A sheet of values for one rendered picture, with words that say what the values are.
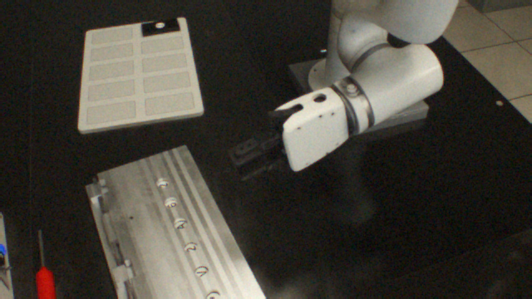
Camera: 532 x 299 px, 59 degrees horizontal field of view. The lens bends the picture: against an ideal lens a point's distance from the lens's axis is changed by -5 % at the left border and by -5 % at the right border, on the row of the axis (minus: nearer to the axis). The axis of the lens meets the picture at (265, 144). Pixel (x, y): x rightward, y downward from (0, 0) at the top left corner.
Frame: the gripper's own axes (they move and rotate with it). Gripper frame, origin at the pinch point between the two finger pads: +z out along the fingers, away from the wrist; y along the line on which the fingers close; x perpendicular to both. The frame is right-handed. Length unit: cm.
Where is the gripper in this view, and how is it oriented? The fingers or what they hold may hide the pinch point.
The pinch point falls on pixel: (248, 159)
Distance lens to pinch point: 70.7
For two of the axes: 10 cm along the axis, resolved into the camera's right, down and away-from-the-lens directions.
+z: -8.8, 4.6, -1.4
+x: -4.3, -6.4, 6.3
